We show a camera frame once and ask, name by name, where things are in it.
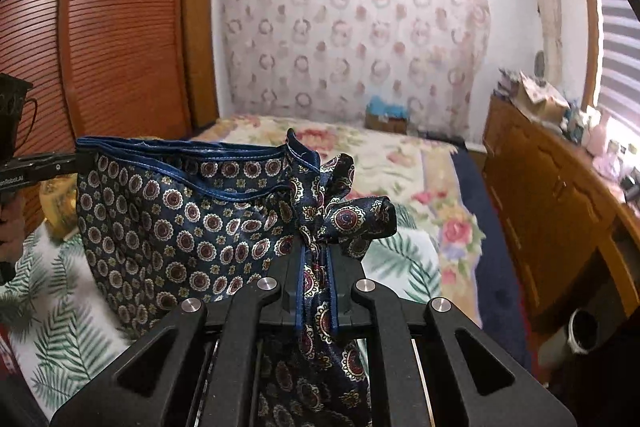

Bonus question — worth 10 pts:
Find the navy patterned silk garment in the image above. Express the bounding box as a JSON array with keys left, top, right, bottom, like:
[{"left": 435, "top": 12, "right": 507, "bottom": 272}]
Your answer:
[{"left": 76, "top": 133, "right": 397, "bottom": 426}]

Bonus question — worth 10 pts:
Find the person's left hand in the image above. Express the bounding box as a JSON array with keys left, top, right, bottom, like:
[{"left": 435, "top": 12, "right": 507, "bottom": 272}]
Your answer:
[{"left": 0, "top": 193, "right": 26, "bottom": 263}]

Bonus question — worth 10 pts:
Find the gold patterned cushion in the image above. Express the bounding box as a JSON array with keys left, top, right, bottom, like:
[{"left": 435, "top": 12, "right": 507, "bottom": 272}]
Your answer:
[{"left": 39, "top": 173, "right": 78, "bottom": 241}]

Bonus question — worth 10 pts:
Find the floral bed quilt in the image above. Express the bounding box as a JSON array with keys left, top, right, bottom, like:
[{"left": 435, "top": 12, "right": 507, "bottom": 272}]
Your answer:
[{"left": 198, "top": 116, "right": 532, "bottom": 369}]

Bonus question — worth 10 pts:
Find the wooden louvered wardrobe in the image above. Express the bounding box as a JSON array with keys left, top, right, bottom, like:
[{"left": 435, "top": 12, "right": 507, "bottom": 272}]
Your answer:
[{"left": 1, "top": 0, "right": 204, "bottom": 156}]

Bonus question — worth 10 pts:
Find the cardboard box with blue cloth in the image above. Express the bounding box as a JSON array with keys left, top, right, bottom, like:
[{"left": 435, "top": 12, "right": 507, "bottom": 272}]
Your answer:
[{"left": 364, "top": 96, "right": 409, "bottom": 134}]

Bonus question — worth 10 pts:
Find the long wooden cabinet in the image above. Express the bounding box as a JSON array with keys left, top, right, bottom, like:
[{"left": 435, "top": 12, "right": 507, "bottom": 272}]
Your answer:
[{"left": 483, "top": 96, "right": 639, "bottom": 321}]

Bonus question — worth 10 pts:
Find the palm leaf print blanket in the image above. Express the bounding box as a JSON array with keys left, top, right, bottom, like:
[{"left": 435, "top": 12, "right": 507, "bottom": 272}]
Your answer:
[{"left": 0, "top": 200, "right": 444, "bottom": 421}]

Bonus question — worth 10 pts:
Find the open cardboard box on cabinet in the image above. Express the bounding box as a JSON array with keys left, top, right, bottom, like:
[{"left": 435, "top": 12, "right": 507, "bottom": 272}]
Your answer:
[{"left": 514, "top": 72, "right": 570, "bottom": 124}]

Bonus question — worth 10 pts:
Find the pink vase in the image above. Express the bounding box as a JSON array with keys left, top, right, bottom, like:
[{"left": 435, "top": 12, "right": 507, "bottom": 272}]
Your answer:
[{"left": 586, "top": 109, "right": 611, "bottom": 157}]

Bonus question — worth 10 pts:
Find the black gripper on cabinet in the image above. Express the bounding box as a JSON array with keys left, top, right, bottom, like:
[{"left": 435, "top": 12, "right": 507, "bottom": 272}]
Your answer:
[{"left": 620, "top": 167, "right": 640, "bottom": 204}]

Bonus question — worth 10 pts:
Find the zebra window blind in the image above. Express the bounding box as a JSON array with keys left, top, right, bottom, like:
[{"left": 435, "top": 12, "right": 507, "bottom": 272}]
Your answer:
[{"left": 594, "top": 0, "right": 640, "bottom": 134}]

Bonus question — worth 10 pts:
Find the patterned wall curtain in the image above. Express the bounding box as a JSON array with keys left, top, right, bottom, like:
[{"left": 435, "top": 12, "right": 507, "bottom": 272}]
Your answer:
[{"left": 221, "top": 0, "right": 491, "bottom": 135}]

